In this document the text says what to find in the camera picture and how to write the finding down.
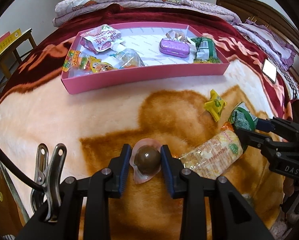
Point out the metal spring clip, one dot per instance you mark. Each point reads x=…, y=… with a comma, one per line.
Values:
x=48, y=175

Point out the yellow candy packet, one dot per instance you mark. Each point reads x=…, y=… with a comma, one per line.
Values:
x=215, y=105

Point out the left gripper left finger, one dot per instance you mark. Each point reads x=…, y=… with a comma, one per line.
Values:
x=84, y=199

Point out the pink shallow cardboard box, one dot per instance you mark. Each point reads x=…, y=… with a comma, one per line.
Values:
x=144, y=37

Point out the clear rainbow candy packet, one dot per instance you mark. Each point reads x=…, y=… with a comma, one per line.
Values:
x=177, y=36

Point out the purple candy tin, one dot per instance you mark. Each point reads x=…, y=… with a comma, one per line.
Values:
x=174, y=48

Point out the red plush blanket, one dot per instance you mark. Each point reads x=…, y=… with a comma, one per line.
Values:
x=36, y=108

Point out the white smartphone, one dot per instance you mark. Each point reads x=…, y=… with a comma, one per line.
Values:
x=270, y=71

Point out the pink chocolate ball cup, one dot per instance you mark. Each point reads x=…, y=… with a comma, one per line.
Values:
x=145, y=160

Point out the yellow flat box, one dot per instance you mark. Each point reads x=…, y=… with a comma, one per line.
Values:
x=8, y=38

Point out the green snack bag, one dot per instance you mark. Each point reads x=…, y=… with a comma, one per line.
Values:
x=205, y=50
x=241, y=117

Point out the yellow jelly cup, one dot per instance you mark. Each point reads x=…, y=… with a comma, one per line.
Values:
x=102, y=65

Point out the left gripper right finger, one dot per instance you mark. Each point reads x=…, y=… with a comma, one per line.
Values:
x=231, y=215

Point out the orange burger gummy packet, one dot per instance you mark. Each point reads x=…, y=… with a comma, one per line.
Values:
x=78, y=60

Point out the white red drink pouch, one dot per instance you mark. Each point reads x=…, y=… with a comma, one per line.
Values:
x=100, y=39

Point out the wooden side table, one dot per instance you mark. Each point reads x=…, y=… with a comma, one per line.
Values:
x=10, y=58

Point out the wooden headboard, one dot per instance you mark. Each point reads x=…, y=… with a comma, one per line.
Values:
x=263, y=14

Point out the purple ruffled pillow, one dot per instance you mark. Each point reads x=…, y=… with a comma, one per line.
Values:
x=279, y=52

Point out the folded purple quilt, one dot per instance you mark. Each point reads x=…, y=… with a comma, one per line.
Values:
x=68, y=9

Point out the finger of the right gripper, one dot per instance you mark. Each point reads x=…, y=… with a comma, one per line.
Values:
x=253, y=139
x=284, y=128

